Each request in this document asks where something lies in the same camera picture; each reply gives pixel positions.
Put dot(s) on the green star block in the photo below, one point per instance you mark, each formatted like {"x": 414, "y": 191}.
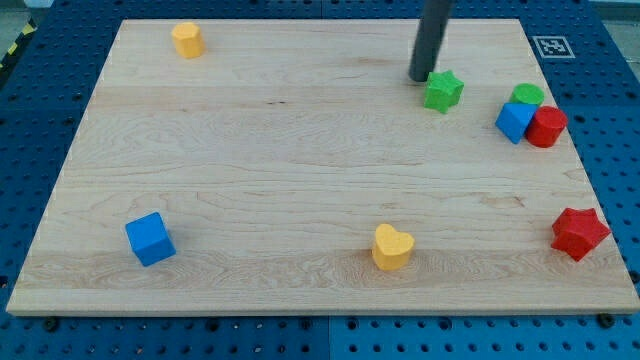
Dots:
{"x": 443, "y": 90}

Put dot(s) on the blue triangle block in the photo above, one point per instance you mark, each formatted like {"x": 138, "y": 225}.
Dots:
{"x": 514, "y": 119}

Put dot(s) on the red star block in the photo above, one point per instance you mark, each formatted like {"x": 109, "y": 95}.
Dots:
{"x": 578, "y": 231}

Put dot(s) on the light wooden board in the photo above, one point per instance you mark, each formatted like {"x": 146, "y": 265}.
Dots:
{"x": 273, "y": 158}

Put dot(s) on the yellow heart block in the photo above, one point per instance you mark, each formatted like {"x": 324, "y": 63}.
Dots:
{"x": 392, "y": 249}

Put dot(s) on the blue cube block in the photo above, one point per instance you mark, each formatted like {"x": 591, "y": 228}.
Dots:
{"x": 149, "y": 239}

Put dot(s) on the yellow hexagon block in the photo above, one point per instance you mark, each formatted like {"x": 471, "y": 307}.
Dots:
{"x": 188, "y": 40}

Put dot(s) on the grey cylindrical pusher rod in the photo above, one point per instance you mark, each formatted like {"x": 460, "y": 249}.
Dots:
{"x": 429, "y": 37}

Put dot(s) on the green cylinder block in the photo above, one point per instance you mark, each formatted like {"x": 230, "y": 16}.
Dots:
{"x": 527, "y": 93}

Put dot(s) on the red cylinder block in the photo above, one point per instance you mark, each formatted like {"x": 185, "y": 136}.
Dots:
{"x": 546, "y": 126}

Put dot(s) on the white fiducial marker tag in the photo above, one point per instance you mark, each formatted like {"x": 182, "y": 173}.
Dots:
{"x": 553, "y": 47}

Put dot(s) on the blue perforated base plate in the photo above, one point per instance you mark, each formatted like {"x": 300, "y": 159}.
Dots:
{"x": 44, "y": 97}

